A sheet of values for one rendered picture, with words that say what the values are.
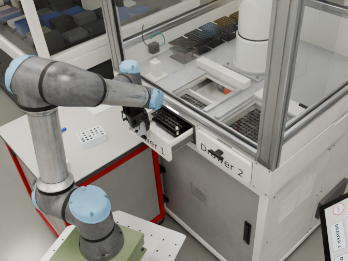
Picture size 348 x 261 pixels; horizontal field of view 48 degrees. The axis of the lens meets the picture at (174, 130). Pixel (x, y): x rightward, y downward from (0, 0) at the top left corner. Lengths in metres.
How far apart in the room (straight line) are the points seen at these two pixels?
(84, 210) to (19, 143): 0.92
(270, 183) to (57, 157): 0.77
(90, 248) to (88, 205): 0.17
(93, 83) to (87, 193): 0.37
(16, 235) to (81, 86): 1.77
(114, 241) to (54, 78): 0.58
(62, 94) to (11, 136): 1.11
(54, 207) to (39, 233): 1.34
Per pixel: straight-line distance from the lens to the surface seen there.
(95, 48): 2.37
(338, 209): 1.30
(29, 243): 2.61
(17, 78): 1.09
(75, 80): 1.02
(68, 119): 2.10
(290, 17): 1.12
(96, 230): 1.25
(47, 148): 1.18
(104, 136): 1.89
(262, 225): 1.72
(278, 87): 1.24
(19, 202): 2.85
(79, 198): 1.23
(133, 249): 1.36
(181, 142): 1.68
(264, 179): 1.51
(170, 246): 1.47
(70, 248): 1.41
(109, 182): 1.90
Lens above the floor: 1.99
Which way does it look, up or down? 40 degrees down
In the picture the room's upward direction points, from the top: 5 degrees counter-clockwise
